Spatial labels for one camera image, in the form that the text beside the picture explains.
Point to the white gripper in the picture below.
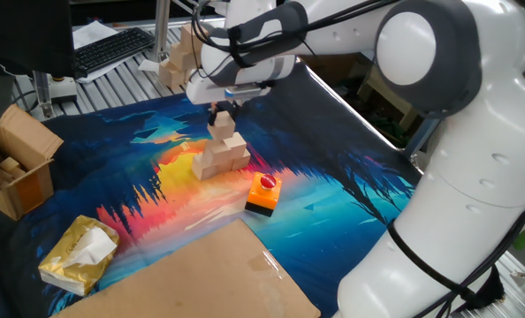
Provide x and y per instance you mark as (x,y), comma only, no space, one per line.
(205,93)

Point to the metal wrist mounting plate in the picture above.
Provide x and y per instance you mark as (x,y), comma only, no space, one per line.
(245,90)

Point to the orange emergency stop button box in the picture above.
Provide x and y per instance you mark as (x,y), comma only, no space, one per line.
(262,196)

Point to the black keyboard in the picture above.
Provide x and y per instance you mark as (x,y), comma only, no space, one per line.
(112,48)

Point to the colourful forest print mat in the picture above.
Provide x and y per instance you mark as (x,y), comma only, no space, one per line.
(333,199)

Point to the white paper sheets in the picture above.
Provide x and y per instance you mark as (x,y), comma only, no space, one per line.
(90,33)

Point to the white stand base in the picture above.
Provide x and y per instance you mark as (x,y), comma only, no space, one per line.
(63,90)

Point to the flat brown cardboard sheet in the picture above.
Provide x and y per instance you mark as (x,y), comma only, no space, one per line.
(200,278)

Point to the beige stool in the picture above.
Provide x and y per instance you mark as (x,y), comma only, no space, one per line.
(395,103)

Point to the aluminium table leg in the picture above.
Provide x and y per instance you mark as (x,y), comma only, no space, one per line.
(421,134)

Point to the open cardboard box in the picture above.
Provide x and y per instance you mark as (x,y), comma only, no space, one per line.
(24,176)

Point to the gold tissue pack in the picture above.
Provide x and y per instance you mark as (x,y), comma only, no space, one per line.
(74,260)

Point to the black monitor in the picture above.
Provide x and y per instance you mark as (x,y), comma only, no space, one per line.
(24,31)

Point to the wooden pieces inside box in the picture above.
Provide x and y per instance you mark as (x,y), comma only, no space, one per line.
(9,164)

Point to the black fuzzy bag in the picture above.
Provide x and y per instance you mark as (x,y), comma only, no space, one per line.
(488,289)

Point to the tall aluminium profile post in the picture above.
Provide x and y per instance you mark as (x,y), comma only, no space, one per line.
(161,26)

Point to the short aluminium profile post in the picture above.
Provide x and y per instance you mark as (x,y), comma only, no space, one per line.
(43,95)

